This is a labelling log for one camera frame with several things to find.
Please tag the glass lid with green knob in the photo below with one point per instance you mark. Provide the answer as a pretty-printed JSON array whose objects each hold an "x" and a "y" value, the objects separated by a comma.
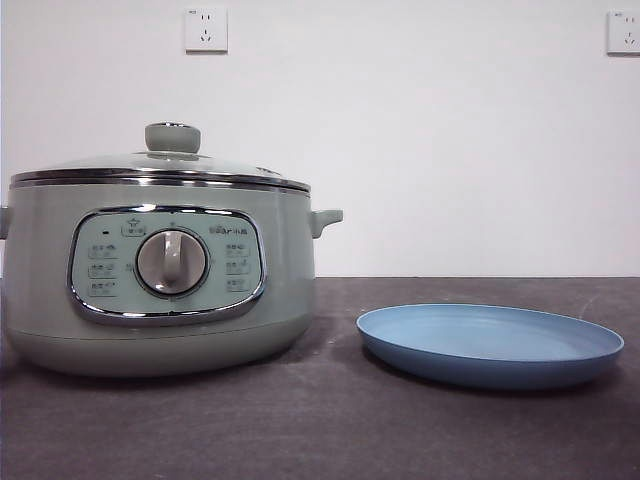
[{"x": 172, "y": 137}]

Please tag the pale green electric steamer pot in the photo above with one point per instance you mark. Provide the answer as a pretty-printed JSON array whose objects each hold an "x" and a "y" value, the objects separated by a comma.
[{"x": 280, "y": 280}]

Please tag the blue round plate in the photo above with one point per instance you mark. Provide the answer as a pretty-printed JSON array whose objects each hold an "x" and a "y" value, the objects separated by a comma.
[{"x": 490, "y": 345}]

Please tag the white wall socket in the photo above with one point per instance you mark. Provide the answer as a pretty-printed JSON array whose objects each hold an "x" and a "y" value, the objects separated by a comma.
[
  {"x": 206, "y": 30},
  {"x": 625, "y": 32}
]

